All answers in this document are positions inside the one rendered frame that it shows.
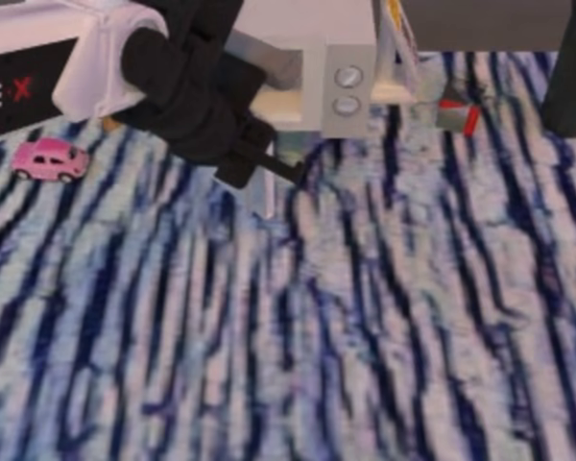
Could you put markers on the white microwave with gray panel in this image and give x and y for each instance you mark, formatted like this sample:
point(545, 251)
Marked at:
point(345, 91)

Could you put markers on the white stand with yellow print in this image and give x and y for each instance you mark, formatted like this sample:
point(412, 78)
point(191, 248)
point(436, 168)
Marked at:
point(389, 72)

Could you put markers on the blue white striped cloth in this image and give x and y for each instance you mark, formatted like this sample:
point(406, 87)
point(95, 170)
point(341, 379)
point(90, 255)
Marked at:
point(288, 312)

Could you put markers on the pink toy car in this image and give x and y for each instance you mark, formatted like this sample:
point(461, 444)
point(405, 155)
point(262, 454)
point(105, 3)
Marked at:
point(50, 158)

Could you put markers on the red and gray small object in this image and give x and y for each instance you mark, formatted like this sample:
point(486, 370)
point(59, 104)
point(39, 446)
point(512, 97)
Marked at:
point(456, 114)

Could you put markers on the dark cylindrical object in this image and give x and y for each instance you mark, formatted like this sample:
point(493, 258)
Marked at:
point(571, 77)

